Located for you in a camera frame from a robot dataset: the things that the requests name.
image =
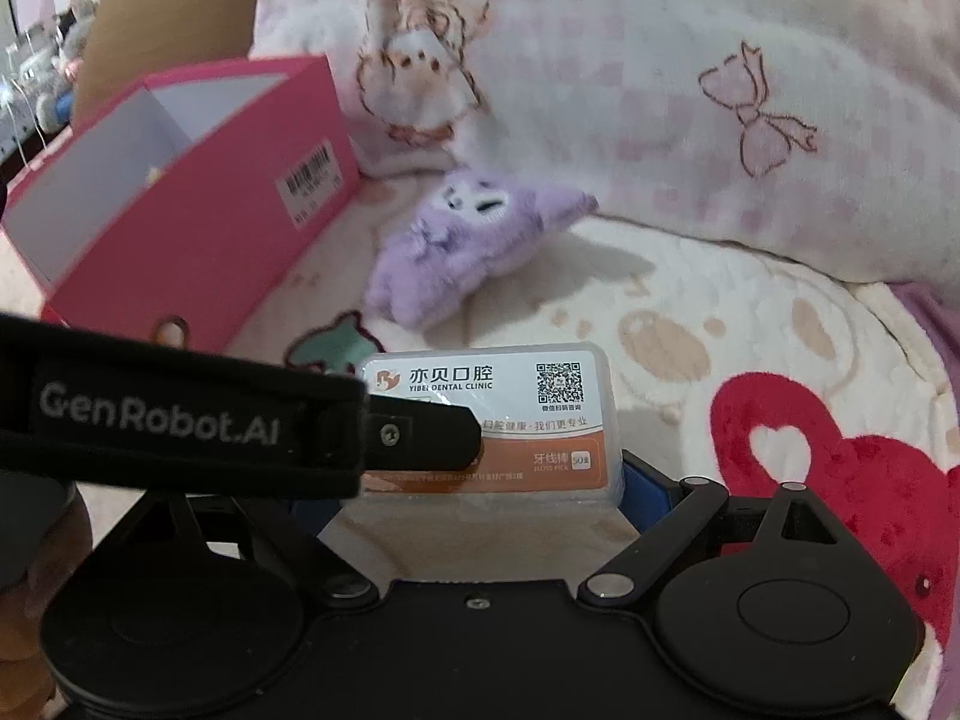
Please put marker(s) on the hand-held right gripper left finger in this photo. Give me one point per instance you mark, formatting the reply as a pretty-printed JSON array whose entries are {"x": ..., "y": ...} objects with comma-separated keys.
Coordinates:
[{"x": 330, "y": 577}]

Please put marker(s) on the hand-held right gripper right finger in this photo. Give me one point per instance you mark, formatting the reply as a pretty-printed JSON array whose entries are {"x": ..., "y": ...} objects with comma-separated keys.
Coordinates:
[{"x": 643, "y": 499}]

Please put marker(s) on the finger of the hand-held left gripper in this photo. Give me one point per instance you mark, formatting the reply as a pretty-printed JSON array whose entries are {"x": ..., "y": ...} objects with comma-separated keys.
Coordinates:
[{"x": 420, "y": 435}]

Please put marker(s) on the clear floss pick box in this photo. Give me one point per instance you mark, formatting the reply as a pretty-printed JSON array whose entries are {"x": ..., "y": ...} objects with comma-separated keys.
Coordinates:
[{"x": 540, "y": 420}]

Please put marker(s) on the pink cardboard box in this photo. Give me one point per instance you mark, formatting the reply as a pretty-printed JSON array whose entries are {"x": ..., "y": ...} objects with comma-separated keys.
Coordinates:
[{"x": 187, "y": 255}]

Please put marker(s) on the purple plush toy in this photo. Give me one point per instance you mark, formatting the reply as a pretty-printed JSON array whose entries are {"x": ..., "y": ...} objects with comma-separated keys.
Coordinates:
[{"x": 465, "y": 255}]

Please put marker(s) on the person's left forearm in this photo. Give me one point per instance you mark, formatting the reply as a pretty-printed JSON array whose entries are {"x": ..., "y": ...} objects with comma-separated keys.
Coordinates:
[{"x": 22, "y": 630}]

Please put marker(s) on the printed bear strawberry blanket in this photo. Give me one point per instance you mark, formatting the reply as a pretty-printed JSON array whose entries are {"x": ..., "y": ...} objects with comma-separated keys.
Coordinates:
[{"x": 750, "y": 360}]

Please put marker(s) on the purple sheet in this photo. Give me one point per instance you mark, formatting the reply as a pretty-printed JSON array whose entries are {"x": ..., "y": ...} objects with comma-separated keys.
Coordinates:
[{"x": 934, "y": 337}]

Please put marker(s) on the brown pillow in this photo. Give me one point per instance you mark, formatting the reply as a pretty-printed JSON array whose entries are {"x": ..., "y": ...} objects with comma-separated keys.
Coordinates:
[{"x": 150, "y": 22}]

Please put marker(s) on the grey plush toy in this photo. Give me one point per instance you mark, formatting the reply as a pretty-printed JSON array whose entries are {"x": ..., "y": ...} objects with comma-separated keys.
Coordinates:
[{"x": 79, "y": 26}]

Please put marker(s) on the pink checked pillow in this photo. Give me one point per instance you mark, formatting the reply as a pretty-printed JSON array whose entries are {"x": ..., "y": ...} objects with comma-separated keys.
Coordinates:
[{"x": 637, "y": 90}]

